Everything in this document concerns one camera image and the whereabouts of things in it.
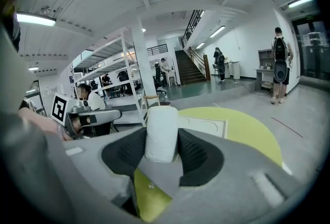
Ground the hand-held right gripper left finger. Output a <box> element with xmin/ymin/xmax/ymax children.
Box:
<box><xmin>63</xmin><ymin>127</ymin><xmax>148</xmax><ymax>218</ymax></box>

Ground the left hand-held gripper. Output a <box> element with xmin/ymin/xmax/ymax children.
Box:
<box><xmin>51</xmin><ymin>92</ymin><xmax>123</xmax><ymax>141</ymax></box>

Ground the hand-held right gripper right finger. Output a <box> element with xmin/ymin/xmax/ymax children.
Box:
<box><xmin>154</xmin><ymin>128</ymin><xmax>306</xmax><ymax>224</ymax></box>

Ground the white cylinder roll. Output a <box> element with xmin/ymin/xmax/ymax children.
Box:
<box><xmin>144</xmin><ymin>106</ymin><xmax>179</xmax><ymax>163</ymax></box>

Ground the person's left forearm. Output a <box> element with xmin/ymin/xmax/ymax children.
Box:
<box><xmin>18</xmin><ymin>108</ymin><xmax>67</xmax><ymax>141</ymax></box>

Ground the black bag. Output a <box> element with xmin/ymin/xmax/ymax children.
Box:
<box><xmin>117</xmin><ymin>70</ymin><xmax>130</xmax><ymax>82</ymax></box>

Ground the wooden chair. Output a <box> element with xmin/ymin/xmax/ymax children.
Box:
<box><xmin>142</xmin><ymin>94</ymin><xmax>171</xmax><ymax>108</ymax></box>

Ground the white metal shelf rack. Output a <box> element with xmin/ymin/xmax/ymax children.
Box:
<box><xmin>72</xmin><ymin>32</ymin><xmax>148</xmax><ymax>126</ymax></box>

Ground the black office chair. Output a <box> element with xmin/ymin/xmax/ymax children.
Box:
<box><xmin>153</xmin><ymin>65</ymin><xmax>167</xmax><ymax>95</ymax></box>

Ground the small white table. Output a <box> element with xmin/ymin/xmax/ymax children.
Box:
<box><xmin>167</xmin><ymin>70</ymin><xmax>178</xmax><ymax>87</ymax></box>

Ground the black balcony railing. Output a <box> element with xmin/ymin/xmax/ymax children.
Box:
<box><xmin>146</xmin><ymin>44</ymin><xmax>169</xmax><ymax>57</ymax></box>

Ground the dark staircase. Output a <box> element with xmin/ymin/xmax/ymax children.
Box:
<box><xmin>175</xmin><ymin>46</ymin><xmax>211</xmax><ymax>87</ymax></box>

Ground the grey desk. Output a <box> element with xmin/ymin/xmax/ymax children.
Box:
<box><xmin>254</xmin><ymin>48</ymin><xmax>275</xmax><ymax>91</ymax></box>

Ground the black round case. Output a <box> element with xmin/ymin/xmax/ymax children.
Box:
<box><xmin>273</xmin><ymin>60</ymin><xmax>288</xmax><ymax>84</ymax></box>

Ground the person's black T-shirt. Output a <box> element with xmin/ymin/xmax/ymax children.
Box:
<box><xmin>0</xmin><ymin>0</ymin><xmax>21</xmax><ymax>53</ymax></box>

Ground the black stair railing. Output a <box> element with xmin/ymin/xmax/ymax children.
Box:
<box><xmin>180</xmin><ymin>9</ymin><xmax>206</xmax><ymax>49</ymax></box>

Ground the black backpack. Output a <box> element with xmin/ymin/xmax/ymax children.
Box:
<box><xmin>273</xmin><ymin>37</ymin><xmax>287</xmax><ymax>60</ymax></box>

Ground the dark glass door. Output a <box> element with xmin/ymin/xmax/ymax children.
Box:
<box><xmin>291</xmin><ymin>15</ymin><xmax>330</xmax><ymax>82</ymax></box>

